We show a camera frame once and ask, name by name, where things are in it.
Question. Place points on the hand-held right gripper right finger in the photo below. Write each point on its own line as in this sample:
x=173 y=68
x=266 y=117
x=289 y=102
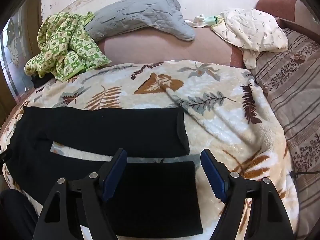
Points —
x=212 y=175

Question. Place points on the white floral print cloth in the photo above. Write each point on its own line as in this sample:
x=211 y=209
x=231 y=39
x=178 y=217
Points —
x=250 y=30

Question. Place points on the brown headboard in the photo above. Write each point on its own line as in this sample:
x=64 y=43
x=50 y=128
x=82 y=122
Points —
x=275 y=7

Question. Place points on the pink bed sheet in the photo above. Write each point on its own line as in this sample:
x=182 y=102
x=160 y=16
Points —
x=162 y=47

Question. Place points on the wooden wardrobe with glass panels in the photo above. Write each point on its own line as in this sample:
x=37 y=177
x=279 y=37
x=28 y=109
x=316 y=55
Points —
x=15 y=55

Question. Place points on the striped floral bed sheet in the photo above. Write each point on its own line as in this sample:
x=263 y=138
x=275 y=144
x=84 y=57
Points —
x=295 y=87

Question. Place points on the grey quilted blanket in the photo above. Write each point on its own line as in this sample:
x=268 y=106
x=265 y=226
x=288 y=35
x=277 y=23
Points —
x=140 y=12

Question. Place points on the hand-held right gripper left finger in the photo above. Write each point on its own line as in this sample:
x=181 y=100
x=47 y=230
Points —
x=113 y=177

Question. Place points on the black pants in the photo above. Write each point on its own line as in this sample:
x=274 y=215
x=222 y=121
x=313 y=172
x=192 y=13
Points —
x=100 y=130

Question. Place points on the green checkered cloth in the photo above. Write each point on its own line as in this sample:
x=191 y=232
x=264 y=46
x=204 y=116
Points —
x=72 y=47

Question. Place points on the small white cloth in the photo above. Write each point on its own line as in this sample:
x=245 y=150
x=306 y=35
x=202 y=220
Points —
x=198 y=21

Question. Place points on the leaf print fleece blanket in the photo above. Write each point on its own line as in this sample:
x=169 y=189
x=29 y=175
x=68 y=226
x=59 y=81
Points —
x=225 y=120

